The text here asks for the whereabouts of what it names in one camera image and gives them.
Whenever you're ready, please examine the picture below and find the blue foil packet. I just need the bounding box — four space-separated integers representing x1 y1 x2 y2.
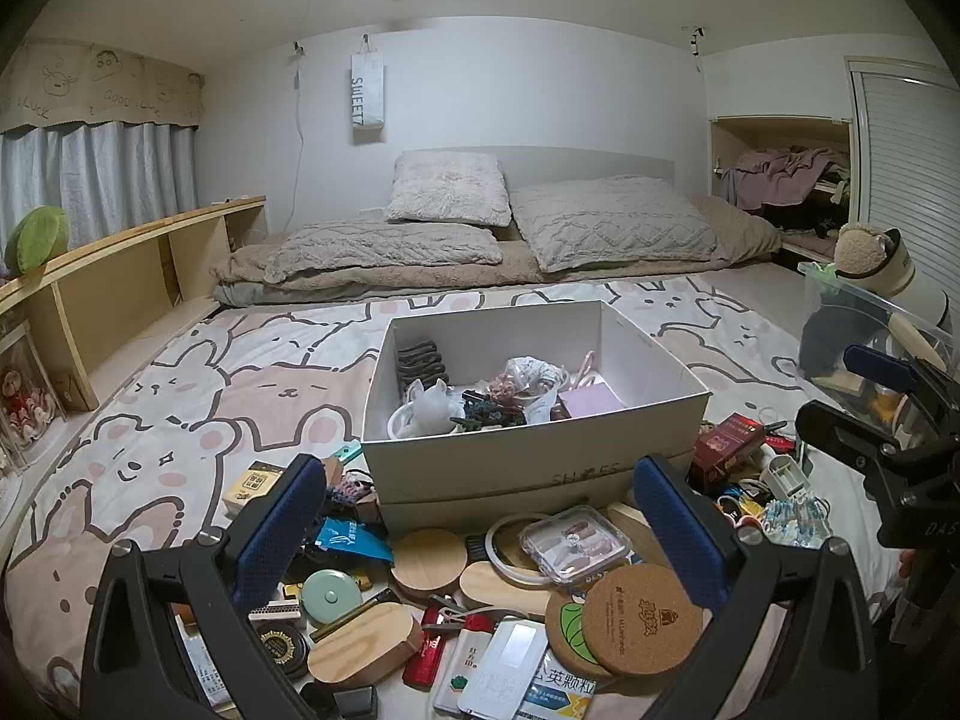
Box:
315 516 395 565

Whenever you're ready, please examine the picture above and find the bear printed bed sheet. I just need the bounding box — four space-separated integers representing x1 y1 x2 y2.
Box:
0 274 901 720

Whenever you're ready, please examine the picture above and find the fluffy beige pillow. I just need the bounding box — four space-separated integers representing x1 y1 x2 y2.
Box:
386 150 511 227

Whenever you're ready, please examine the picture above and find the clear box of fake nails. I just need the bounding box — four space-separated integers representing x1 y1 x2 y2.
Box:
517 506 632 584

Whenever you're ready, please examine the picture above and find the clear doll display box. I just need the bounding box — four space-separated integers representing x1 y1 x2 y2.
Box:
0 315 65 473

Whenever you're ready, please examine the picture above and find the white hanging paper bag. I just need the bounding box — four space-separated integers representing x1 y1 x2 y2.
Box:
349 34 387 145

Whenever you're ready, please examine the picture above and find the beige blanket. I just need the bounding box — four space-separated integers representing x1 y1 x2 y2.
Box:
210 195 781 307

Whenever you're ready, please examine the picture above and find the small yellow box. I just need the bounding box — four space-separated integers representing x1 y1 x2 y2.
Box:
223 461 290 518

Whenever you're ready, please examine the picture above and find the blue patterned mask pack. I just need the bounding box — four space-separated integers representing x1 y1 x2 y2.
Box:
761 499 832 548

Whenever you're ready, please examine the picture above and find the round wooden lid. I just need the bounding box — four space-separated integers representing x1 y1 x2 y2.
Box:
390 529 470 605

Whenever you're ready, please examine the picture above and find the beige printed valance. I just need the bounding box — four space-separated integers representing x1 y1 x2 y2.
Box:
0 37 207 136

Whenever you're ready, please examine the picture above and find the red lighter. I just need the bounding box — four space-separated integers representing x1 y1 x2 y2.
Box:
403 607 451 687

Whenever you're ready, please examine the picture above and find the pile of purple clothes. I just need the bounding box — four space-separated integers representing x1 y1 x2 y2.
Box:
720 146 852 211

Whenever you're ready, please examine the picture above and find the white ring hoop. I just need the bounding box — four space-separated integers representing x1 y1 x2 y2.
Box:
484 514 578 587

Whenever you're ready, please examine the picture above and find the clear crumpled plastic bag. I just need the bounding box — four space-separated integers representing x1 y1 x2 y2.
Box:
491 356 571 421

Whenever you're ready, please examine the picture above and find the mint round tape measure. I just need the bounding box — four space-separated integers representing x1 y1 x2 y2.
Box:
302 568 365 625

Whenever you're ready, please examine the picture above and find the clear plastic storage bin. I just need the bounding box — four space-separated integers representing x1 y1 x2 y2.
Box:
796 261 960 406

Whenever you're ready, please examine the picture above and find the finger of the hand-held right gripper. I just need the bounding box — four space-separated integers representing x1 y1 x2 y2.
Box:
795 399 901 477
844 343 950 398

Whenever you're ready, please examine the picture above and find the pink notebook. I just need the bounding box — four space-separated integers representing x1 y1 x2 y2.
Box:
559 382 627 417

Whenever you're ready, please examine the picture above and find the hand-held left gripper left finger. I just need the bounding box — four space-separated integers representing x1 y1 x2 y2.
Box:
79 452 327 720

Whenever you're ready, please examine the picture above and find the grey hair clip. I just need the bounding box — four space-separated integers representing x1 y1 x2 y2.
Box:
427 592 481 627

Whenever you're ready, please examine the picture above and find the white plastic bag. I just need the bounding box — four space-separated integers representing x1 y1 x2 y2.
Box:
388 379 460 440

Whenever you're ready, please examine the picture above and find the blue white medicine box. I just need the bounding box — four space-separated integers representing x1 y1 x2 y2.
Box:
517 652 601 720

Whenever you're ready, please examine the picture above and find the white cardboard box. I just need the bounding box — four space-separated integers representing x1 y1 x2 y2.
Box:
361 300 710 537

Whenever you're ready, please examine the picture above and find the white charger adapter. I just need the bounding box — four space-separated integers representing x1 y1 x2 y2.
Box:
759 454 815 503

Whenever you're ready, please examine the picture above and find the grey headboard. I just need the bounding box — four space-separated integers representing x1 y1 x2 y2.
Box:
394 146 676 203

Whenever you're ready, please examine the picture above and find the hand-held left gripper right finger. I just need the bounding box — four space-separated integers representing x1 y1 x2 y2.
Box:
632 454 878 720

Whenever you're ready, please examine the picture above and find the wooden bedside shelf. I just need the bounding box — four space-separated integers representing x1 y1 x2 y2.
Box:
0 195 269 481

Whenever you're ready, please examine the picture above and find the thick oval wooden box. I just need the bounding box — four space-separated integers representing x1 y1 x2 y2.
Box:
307 604 425 687

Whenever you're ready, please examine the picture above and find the flat oval wooden lid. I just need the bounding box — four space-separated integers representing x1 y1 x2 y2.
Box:
457 562 556 620

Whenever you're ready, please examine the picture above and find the black round tin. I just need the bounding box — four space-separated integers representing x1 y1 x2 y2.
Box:
255 622 310 680

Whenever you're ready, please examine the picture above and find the plush toy in cup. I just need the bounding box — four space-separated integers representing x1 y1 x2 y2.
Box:
862 229 957 327

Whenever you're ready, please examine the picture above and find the red cigarette box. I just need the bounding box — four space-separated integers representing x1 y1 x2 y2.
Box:
690 414 766 492

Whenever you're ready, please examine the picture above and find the white rectangular tin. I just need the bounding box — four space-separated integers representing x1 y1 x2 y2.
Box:
457 619 550 720

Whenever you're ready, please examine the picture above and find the wooden wall niche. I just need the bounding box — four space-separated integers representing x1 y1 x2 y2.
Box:
709 116 856 263

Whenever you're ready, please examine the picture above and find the dark cloth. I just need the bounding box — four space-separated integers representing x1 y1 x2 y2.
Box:
799 296 886 380

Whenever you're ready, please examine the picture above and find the green frog cork coaster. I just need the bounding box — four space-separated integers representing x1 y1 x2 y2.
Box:
544 589 623 680

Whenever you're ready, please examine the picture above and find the green plush toy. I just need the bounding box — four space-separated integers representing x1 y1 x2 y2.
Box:
4 206 71 275

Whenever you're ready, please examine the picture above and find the bunch of colourful keyrings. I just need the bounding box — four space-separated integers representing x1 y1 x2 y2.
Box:
709 484 770 533

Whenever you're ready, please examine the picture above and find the textured grey pillow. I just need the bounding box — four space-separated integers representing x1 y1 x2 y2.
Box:
510 176 719 273

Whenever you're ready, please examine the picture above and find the gold tube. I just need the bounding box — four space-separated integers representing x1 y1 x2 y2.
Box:
307 589 402 642

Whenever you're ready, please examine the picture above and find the plain brown cork coaster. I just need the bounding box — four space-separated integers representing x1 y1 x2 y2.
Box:
581 562 707 676

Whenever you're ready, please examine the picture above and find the white case with plant print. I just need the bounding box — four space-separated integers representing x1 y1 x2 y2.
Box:
433 630 496 713

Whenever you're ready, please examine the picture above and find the grey folded duvet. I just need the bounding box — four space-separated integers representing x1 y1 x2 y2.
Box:
262 221 503 286

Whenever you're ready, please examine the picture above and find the black wavy hair claw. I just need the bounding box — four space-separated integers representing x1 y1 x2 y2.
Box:
396 341 451 391

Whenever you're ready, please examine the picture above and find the pale blue curtain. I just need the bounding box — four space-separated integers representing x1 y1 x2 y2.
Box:
0 120 200 248

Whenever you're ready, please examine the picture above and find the white louvered door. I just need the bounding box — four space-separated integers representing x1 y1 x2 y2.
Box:
847 56 960 361

